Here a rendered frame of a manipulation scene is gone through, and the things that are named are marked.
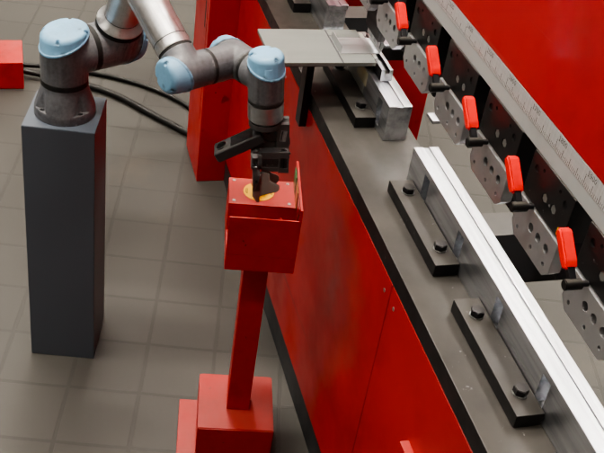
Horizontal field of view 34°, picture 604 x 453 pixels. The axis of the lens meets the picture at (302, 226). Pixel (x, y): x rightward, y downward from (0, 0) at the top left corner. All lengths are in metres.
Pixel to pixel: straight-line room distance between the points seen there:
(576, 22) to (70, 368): 1.86
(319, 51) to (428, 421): 1.00
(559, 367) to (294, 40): 1.15
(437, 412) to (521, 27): 0.71
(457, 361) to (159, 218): 1.87
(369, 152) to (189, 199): 1.37
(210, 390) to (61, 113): 0.84
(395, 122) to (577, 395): 0.93
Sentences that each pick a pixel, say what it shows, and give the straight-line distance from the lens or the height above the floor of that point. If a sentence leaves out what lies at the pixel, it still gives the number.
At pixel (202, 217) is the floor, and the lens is 3.52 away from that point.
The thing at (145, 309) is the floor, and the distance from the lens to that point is 3.13.
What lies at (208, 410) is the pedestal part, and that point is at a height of 0.12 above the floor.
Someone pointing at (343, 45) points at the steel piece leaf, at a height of 1.00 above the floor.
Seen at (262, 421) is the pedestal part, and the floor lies 0.12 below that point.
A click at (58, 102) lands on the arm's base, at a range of 2.49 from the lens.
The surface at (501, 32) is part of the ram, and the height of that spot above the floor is 1.38.
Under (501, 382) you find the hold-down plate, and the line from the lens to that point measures 1.77.
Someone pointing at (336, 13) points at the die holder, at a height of 0.94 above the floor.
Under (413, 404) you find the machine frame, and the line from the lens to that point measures 1.97.
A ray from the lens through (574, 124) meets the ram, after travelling 1.59.
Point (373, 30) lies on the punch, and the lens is 2.51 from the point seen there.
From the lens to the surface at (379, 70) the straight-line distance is 2.45.
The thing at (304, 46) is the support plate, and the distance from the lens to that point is 2.49.
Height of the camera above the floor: 2.10
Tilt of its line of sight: 36 degrees down
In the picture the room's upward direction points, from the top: 9 degrees clockwise
